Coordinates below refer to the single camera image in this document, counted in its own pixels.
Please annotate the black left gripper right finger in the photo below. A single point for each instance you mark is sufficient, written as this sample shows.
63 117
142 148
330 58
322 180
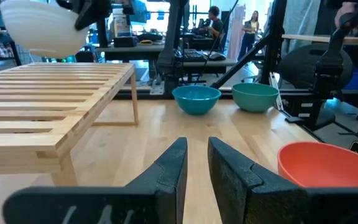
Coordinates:
259 202

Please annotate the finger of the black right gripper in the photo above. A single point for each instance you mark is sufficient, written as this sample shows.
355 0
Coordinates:
64 3
89 14

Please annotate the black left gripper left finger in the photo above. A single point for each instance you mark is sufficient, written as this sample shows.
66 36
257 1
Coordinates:
104 205

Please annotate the white bowl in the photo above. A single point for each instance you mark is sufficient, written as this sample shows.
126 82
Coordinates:
39 31

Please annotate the orange bowl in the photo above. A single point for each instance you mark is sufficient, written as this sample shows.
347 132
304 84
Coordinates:
322 166

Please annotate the green bowl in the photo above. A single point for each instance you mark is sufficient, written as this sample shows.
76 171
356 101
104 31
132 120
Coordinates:
255 99

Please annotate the cyan bowl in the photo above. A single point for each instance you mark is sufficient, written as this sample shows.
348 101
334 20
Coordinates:
196 101

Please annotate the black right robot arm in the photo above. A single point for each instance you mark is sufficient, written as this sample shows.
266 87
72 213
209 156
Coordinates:
169 46

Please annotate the wooden slatted shelf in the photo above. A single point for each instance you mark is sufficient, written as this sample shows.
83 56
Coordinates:
42 102

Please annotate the black box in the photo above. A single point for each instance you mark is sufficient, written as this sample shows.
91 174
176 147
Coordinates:
125 41

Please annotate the black keyboard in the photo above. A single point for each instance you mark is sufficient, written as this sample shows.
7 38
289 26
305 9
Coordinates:
193 56

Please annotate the person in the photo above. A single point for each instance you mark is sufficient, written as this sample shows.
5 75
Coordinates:
250 34
215 25

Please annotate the black computer mouse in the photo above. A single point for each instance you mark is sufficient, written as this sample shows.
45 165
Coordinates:
217 56

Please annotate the black office chair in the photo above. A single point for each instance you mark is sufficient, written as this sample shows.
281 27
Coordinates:
297 65

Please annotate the wooden desk top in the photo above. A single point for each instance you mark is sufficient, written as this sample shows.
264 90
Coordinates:
306 38

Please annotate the person's hand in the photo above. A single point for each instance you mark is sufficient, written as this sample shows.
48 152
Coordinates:
343 12

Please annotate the black metal table frame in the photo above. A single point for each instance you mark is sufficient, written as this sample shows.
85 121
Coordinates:
273 46

